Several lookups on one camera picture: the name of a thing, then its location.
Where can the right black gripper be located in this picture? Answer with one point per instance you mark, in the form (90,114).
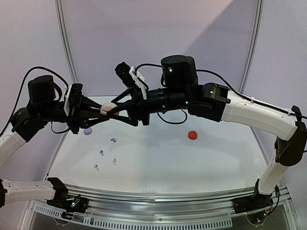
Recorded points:
(142,108)

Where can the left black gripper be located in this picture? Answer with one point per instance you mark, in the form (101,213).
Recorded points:
(79,114)

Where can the pink-white earbud charging case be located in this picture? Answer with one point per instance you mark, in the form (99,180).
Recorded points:
(107,107)

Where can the red earbud charging case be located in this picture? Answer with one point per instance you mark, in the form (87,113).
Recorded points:
(192,135)

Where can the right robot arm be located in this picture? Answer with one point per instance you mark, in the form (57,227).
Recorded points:
(214,102)

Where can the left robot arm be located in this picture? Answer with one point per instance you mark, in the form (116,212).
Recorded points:
(45,106)

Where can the purple earbud charging case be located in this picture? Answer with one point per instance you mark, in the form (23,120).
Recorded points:
(87,131)

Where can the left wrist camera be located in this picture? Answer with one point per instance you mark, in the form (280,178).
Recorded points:
(72,99)

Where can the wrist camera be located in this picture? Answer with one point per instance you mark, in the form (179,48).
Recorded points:
(72,99)
(132,78)

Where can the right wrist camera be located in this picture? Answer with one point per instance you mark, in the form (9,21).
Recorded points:
(132,78)

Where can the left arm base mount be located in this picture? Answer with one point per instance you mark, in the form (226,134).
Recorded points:
(69,203)

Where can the aluminium front rail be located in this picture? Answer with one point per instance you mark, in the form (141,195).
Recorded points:
(109,210)

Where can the left aluminium corner post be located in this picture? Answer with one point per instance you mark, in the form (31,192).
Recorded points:
(65,40)

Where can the aluminium corner post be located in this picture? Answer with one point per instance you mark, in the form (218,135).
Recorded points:
(252,44)
(65,40)

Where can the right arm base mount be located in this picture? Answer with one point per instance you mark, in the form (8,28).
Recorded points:
(254,202)

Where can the right aluminium corner post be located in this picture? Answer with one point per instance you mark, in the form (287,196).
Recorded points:
(252,44)

